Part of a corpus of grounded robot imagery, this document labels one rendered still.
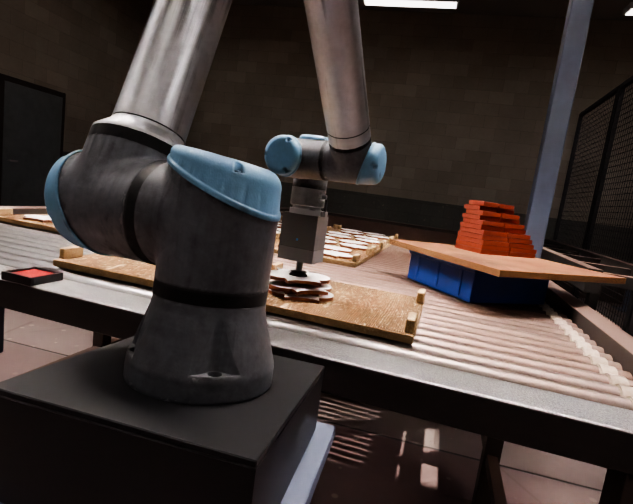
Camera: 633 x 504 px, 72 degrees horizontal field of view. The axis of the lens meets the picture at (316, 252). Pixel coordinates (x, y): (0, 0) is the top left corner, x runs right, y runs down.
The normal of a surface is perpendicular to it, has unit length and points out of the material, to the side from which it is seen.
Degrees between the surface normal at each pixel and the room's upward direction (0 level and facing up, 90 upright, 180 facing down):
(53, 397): 5
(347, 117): 126
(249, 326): 71
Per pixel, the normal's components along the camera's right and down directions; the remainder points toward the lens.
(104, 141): -0.25, -0.25
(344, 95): 0.04, 0.70
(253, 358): 0.82, -0.15
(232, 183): 0.33, 0.06
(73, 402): 0.15, -0.99
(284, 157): -0.40, 0.07
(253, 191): 0.63, 0.10
